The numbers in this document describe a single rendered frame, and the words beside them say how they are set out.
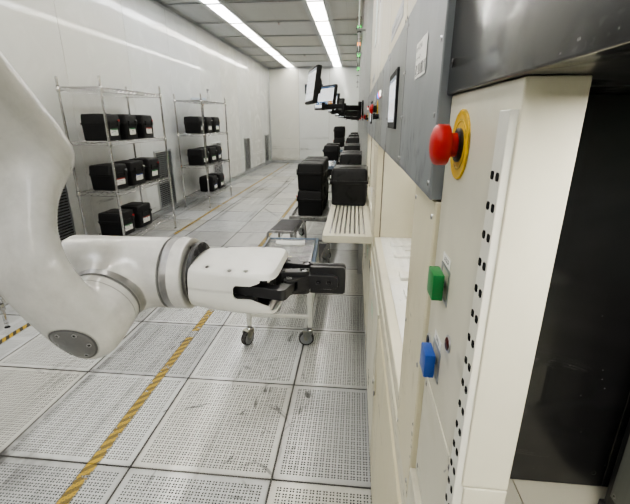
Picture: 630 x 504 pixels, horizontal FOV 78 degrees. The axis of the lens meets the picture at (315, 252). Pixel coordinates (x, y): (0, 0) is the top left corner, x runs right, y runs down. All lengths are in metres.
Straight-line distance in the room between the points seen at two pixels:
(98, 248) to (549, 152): 0.44
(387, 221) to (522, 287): 1.57
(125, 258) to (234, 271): 0.13
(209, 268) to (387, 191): 1.47
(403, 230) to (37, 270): 1.64
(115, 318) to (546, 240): 0.39
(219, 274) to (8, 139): 0.22
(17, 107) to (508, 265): 0.43
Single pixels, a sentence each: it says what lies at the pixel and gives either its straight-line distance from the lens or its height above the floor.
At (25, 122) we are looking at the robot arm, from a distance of 0.46.
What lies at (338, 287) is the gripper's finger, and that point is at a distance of 0.45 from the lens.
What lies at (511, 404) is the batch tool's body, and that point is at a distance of 0.38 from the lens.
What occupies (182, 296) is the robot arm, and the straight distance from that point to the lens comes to 0.46.
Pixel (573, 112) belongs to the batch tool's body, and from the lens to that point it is 0.31.
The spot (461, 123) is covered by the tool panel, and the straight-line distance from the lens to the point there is 0.43.
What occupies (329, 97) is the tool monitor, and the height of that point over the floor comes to 1.63.
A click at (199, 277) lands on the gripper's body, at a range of 0.44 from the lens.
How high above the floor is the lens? 1.37
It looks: 19 degrees down
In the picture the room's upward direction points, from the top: straight up
